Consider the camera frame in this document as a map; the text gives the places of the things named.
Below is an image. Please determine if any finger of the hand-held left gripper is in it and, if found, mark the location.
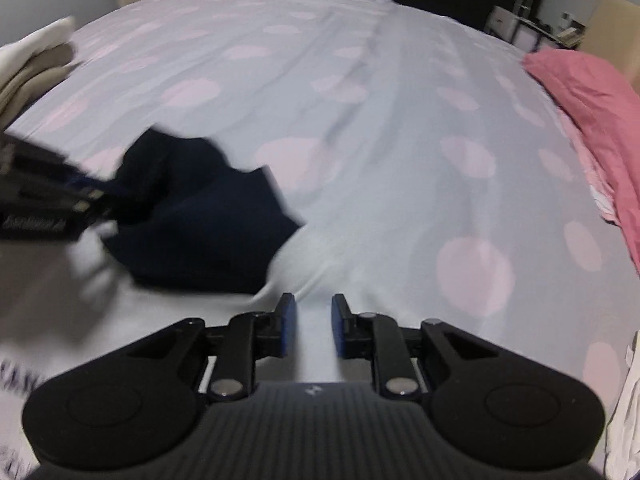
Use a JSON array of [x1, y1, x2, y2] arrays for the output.
[[74, 199, 119, 224], [62, 161, 119, 202]]

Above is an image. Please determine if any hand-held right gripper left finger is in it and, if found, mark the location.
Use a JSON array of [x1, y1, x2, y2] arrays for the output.
[[127, 293, 297, 402]]

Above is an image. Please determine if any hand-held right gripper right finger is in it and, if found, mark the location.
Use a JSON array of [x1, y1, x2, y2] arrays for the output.
[[330, 294, 501, 402]]

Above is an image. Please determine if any navy blue garment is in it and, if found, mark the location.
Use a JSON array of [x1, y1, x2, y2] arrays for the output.
[[102, 127, 307, 295]]

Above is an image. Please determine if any beige folded garment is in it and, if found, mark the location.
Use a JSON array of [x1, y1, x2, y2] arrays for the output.
[[0, 42, 77, 128]]

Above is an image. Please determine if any white pillow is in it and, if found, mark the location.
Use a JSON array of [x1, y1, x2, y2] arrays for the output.
[[0, 15, 77, 81]]

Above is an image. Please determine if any polka dot bed sheet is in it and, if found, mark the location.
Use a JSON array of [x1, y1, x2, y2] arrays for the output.
[[0, 0, 640, 480]]

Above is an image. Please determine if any white printed cloth pile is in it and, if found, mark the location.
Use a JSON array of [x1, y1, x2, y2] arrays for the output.
[[602, 329, 640, 480]]

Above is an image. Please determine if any light pink cloth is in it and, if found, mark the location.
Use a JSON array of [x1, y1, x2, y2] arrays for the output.
[[554, 109, 622, 225]]

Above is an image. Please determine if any pink pillow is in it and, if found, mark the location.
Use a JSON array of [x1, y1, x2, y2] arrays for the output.
[[522, 49, 640, 273]]

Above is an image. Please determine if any white shelf unit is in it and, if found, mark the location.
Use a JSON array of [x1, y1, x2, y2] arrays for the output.
[[484, 5, 586, 53]]

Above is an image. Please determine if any beige headboard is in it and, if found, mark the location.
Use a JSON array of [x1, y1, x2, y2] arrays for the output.
[[581, 0, 640, 81]]

